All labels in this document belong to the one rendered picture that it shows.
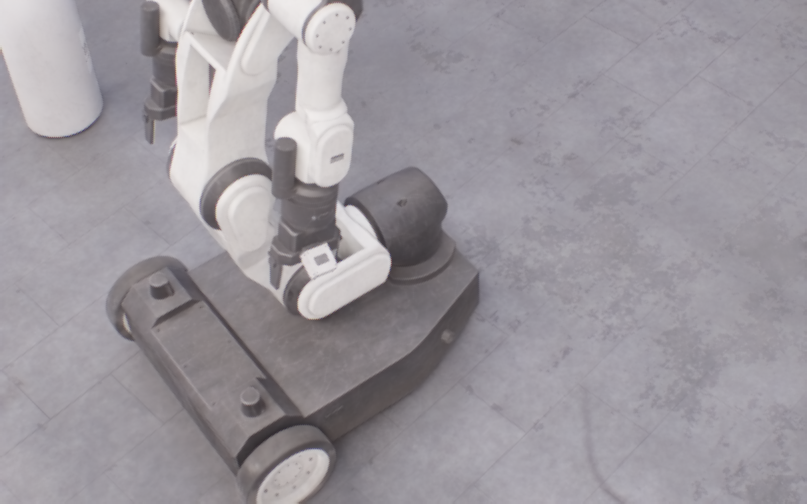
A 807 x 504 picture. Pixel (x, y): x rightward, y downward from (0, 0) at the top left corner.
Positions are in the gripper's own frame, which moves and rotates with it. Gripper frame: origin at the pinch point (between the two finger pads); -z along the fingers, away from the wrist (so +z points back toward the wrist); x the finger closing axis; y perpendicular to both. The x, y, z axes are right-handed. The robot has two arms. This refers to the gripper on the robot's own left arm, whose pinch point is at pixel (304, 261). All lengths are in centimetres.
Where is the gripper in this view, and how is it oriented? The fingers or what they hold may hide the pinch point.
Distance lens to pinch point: 204.2
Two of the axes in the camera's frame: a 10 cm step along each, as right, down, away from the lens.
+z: 1.2, -7.6, -6.4
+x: -7.9, 3.1, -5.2
